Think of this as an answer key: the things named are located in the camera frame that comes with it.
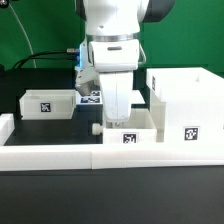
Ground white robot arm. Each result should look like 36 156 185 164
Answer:
74 0 175 123

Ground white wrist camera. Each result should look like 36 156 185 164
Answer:
75 66 99 96

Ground black power cables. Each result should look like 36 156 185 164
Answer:
11 48 81 70

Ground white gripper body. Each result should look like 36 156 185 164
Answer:
89 39 139 122

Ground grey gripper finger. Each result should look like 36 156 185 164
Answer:
111 121 121 128

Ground white U-shaped fence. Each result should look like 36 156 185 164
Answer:
0 114 224 171

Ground white fiducial marker sheet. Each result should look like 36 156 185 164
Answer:
76 90 145 105

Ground white rear drawer tray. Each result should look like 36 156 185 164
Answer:
19 90 76 120

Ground white drawer cabinet box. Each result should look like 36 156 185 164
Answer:
146 67 224 144

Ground white front drawer tray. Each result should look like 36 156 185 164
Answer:
92 108 157 144

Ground white drawer tray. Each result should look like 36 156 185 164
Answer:
92 108 157 144
19 90 76 120

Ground thin white cable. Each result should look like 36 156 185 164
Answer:
9 3 38 69

